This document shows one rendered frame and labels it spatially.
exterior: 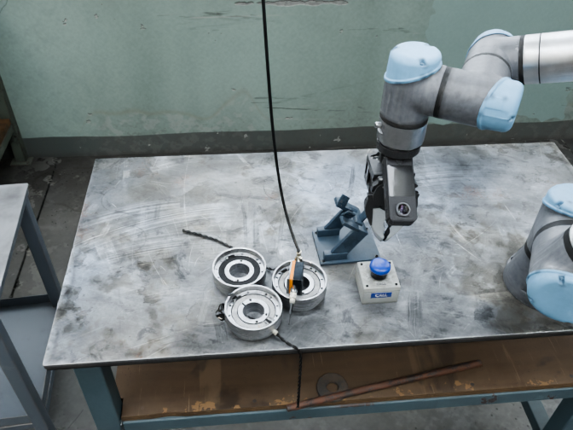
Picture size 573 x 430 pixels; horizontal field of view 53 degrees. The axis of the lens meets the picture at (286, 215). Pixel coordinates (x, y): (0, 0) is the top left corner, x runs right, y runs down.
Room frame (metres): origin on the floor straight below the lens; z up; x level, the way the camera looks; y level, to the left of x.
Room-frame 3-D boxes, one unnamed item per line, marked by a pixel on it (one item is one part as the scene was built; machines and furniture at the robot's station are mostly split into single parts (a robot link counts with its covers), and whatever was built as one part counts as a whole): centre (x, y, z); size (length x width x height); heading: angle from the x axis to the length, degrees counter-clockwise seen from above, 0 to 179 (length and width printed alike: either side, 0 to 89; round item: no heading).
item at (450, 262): (0.91, -0.15, 0.79); 1.20 x 0.60 x 0.02; 97
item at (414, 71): (0.76, -0.18, 1.24); 0.09 x 0.08 x 0.11; 68
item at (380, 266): (0.74, -0.18, 0.85); 0.04 x 0.04 x 0.05
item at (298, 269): (0.70, -0.02, 0.85); 0.17 x 0.02 x 0.04; 174
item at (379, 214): (0.77, -0.16, 0.97); 0.06 x 0.03 x 0.09; 6
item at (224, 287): (0.75, 0.09, 0.82); 0.10 x 0.10 x 0.04
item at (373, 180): (0.77, -0.18, 1.08); 0.09 x 0.08 x 0.12; 6
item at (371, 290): (0.74, -0.19, 0.82); 0.08 x 0.07 x 0.05; 97
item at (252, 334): (0.66, 0.05, 0.82); 0.10 x 0.10 x 0.04
